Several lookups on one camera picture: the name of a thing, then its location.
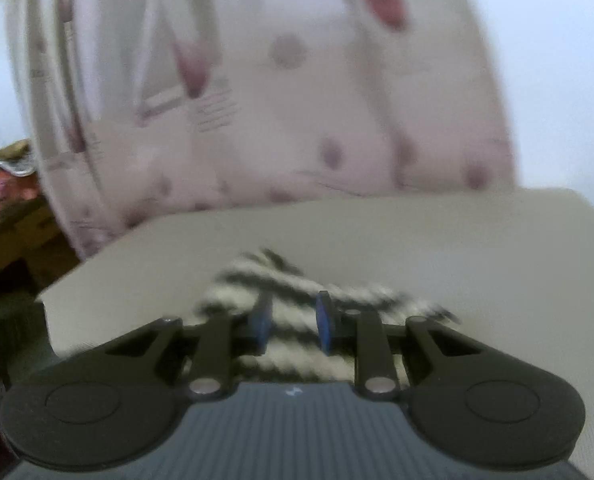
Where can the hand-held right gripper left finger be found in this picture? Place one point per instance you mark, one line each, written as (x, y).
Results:
(262, 322)

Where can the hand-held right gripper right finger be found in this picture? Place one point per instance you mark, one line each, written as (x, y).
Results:
(325, 322)

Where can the black and white knit garment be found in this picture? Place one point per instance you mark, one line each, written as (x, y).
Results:
(297, 312)

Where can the white pink-spotted cloth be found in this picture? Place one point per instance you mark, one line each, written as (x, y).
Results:
(287, 110)

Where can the brown wooden furniture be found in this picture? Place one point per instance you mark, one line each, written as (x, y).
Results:
(22, 240)

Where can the colourful toy figure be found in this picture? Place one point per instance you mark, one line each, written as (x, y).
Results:
(12, 175)

